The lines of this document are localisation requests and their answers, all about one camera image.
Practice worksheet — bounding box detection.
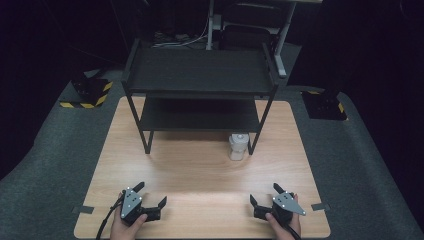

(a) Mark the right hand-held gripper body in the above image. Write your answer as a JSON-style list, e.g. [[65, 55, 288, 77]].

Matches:
[[253, 191, 307, 225]]

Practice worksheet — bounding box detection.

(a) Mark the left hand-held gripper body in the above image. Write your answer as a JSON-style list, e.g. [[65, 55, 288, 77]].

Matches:
[[119, 187, 162, 227]]

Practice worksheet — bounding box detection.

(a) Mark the black two-tier shelf rack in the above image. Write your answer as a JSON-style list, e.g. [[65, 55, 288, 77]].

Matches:
[[120, 37, 280, 156]]

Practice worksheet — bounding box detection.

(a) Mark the person's left hand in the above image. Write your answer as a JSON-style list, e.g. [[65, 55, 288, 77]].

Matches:
[[109, 201, 149, 240]]

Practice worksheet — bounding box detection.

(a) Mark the person's right hand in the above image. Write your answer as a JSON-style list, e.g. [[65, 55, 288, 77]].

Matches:
[[265, 194, 302, 240]]

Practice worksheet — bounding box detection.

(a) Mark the black yellow striped stand base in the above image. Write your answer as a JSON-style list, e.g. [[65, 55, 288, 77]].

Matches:
[[59, 77, 114, 110], [300, 89, 348, 121]]

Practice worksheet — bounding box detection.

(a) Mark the black chair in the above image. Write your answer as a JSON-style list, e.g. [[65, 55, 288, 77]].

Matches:
[[218, 2, 282, 52]]

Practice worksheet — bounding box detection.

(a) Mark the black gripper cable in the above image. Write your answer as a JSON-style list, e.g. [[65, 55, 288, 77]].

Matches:
[[95, 193, 125, 240], [285, 223, 303, 240]]

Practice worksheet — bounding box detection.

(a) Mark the white metal desk frame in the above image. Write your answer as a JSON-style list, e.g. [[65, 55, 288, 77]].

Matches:
[[205, 0, 324, 79]]

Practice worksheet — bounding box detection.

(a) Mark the bundle of white cables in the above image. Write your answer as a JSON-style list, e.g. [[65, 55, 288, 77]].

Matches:
[[152, 19, 210, 49]]

